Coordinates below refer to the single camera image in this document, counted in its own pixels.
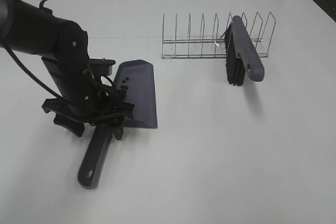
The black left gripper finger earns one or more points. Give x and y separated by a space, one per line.
117 128
74 127

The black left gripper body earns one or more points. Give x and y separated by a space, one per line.
85 99

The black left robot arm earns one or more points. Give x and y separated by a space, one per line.
63 47

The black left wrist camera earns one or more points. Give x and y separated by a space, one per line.
101 67

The pile of coffee beans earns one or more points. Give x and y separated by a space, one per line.
123 87

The purple plastic dustpan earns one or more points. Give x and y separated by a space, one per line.
142 95

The metal wire dish rack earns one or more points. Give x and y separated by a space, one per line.
201 43

